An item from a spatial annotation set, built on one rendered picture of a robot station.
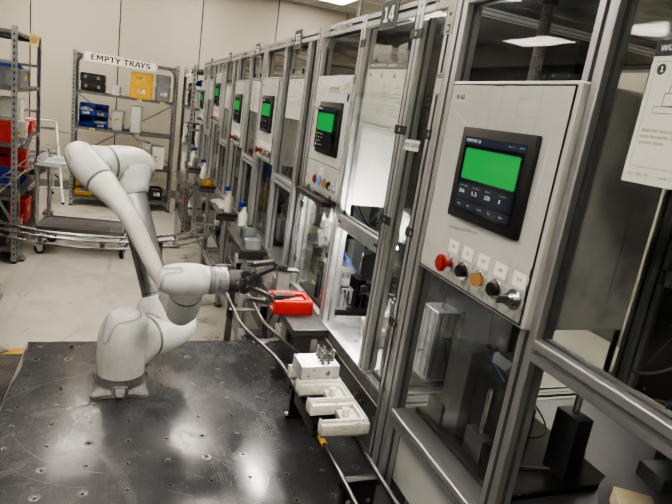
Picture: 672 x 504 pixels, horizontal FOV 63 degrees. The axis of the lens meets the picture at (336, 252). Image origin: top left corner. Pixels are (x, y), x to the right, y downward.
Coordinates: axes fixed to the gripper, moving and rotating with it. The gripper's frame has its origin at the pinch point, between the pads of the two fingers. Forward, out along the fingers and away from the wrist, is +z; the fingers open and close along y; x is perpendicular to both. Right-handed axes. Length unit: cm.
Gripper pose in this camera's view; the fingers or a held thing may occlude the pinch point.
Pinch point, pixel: (288, 282)
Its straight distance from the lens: 185.2
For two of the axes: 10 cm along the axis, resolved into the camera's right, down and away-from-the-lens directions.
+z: 9.3, 0.5, 3.6
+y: 1.4, -9.6, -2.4
